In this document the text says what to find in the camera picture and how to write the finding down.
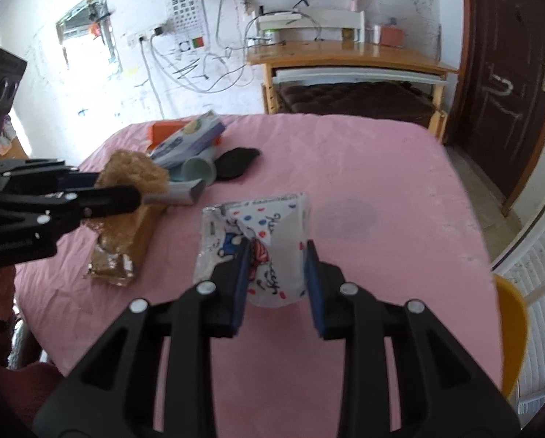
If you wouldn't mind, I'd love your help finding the eye chart poster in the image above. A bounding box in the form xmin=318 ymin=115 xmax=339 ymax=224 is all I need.
xmin=165 ymin=0 xmax=207 ymax=51

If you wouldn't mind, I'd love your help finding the orange box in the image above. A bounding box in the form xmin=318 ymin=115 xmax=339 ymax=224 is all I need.
xmin=147 ymin=119 xmax=193 ymax=153

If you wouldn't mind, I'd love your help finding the white keyboard tray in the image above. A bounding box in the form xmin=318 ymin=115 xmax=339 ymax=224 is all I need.
xmin=272 ymin=68 xmax=447 ymax=87

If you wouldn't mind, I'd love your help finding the pink box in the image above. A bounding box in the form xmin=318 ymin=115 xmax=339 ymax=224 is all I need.
xmin=378 ymin=25 xmax=405 ymax=47

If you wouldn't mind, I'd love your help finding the dark brown door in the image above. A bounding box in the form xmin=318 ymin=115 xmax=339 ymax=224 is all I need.
xmin=446 ymin=0 xmax=545 ymax=213

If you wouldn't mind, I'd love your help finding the wooden desk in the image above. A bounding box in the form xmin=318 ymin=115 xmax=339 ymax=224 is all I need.
xmin=246 ymin=39 xmax=460 ymax=142

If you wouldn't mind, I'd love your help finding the window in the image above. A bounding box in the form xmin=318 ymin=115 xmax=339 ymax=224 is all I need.
xmin=56 ymin=0 xmax=118 ymax=71

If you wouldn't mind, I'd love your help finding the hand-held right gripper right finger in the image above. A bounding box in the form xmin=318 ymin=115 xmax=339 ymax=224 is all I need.
xmin=304 ymin=239 xmax=521 ymax=438

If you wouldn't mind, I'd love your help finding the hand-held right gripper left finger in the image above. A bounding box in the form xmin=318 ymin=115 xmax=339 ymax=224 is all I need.
xmin=33 ymin=238 xmax=251 ymax=438

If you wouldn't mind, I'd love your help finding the printed purple white carton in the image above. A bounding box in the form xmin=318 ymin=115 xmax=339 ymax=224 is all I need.
xmin=150 ymin=111 xmax=225 ymax=169

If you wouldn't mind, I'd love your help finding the brown foil snack wrapper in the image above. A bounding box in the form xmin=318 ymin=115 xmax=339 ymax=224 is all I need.
xmin=83 ymin=149 xmax=170 ymax=287

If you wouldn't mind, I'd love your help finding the person's dark red clothing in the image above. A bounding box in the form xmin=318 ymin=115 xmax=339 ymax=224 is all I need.
xmin=0 ymin=356 xmax=68 ymax=438

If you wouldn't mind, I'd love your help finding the white wall socket strip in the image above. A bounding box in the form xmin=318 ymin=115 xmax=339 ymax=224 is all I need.
xmin=125 ymin=27 xmax=168 ymax=47

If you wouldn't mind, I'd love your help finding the person's left forearm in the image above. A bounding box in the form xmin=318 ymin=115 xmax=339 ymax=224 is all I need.
xmin=0 ymin=265 xmax=20 ymax=329

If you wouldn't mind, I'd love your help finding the grey narrow carton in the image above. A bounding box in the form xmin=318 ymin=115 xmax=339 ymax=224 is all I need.
xmin=142 ymin=178 xmax=208 ymax=205

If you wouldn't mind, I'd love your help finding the black cloth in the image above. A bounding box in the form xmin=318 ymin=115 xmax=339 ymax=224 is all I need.
xmin=213 ymin=146 xmax=262 ymax=182

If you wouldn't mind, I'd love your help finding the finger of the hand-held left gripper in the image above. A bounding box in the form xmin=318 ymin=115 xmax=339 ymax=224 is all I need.
xmin=0 ymin=159 xmax=100 ymax=191
xmin=0 ymin=185 xmax=142 ymax=238

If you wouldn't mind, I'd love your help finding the white power cable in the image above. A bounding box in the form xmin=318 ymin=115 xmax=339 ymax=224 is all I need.
xmin=138 ymin=34 xmax=168 ymax=119

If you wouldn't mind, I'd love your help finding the grey cable bundle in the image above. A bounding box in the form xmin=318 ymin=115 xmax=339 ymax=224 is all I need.
xmin=151 ymin=32 xmax=257 ymax=94

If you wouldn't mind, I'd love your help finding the white desk riser shelf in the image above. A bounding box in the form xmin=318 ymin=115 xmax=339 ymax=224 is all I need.
xmin=258 ymin=9 xmax=365 ymax=43

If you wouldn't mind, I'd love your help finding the pink tablecloth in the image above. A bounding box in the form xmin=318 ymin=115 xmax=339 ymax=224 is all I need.
xmin=13 ymin=114 xmax=504 ymax=438

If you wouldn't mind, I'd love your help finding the white dotted plastic wrapper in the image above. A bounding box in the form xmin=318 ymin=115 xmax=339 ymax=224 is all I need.
xmin=193 ymin=193 xmax=310 ymax=310

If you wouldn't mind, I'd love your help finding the light blue cloth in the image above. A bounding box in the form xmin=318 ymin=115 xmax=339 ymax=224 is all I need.
xmin=169 ymin=155 xmax=217 ymax=188

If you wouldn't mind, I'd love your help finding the yellow chair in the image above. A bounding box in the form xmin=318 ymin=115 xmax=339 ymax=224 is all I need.
xmin=494 ymin=274 xmax=529 ymax=402

